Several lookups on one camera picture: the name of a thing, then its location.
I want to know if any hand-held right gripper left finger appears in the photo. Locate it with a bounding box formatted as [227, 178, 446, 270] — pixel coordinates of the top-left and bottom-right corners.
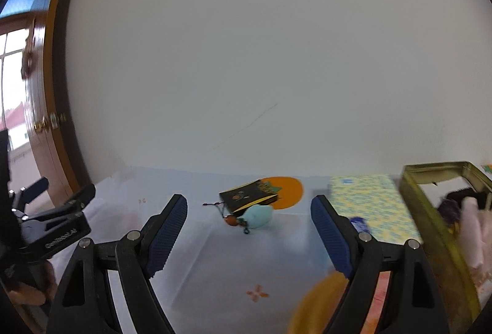
[45, 193, 189, 334]

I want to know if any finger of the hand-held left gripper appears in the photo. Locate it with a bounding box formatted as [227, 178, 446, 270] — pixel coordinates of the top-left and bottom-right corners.
[10, 177, 50, 206]
[46, 183, 97, 221]

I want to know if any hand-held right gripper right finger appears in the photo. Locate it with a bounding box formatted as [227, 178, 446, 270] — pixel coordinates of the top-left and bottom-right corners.
[311, 194, 450, 334]

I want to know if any light blue egg sponge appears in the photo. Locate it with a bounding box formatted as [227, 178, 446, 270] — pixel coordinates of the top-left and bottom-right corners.
[244, 204, 274, 230]

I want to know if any black printed pouch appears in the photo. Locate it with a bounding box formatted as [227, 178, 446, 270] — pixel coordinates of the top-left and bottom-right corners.
[203, 179, 279, 218]

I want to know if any gold tin box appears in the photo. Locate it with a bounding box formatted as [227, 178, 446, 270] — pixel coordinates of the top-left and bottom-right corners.
[398, 161, 492, 334]

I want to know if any dark brown fuzzy hair tie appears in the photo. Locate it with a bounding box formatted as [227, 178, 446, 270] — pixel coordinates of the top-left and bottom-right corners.
[438, 199, 462, 228]

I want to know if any person's left hand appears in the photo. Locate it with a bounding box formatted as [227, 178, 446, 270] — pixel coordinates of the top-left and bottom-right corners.
[8, 261, 57, 307]

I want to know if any yellow patterned tissue pack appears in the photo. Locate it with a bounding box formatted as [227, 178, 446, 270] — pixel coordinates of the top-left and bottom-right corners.
[327, 174, 423, 247]

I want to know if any orange print tablecloth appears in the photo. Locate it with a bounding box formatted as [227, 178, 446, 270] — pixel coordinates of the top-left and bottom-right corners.
[8, 165, 492, 334]

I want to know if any orange bead charm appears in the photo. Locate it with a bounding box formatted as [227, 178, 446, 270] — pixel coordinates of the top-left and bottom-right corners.
[224, 214, 251, 236]

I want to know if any yellow round plate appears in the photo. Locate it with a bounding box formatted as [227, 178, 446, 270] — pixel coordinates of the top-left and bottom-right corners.
[288, 270, 389, 334]

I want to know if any wooden door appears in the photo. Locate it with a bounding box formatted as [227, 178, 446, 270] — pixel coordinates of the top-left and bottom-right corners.
[21, 0, 129, 204]

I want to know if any window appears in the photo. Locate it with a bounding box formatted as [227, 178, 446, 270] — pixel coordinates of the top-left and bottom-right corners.
[0, 0, 44, 165]

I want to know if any door hanging ornament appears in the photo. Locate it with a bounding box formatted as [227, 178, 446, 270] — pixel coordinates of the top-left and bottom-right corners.
[21, 17, 39, 79]

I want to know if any brass door handle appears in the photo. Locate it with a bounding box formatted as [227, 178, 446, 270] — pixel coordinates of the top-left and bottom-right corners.
[34, 113, 68, 133]

